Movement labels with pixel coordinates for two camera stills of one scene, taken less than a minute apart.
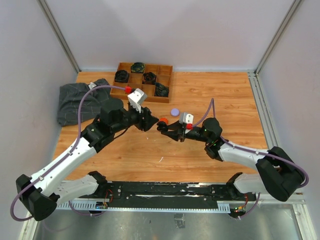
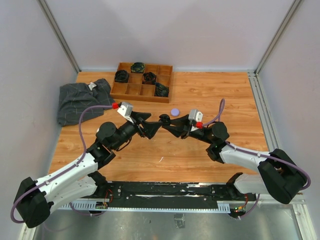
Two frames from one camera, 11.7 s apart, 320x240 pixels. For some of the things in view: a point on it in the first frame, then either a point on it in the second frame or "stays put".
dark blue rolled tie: [161, 90] stays put
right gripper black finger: [174, 134] → [178, 131]
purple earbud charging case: [174, 112] stays put
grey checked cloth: [70, 96] stays put
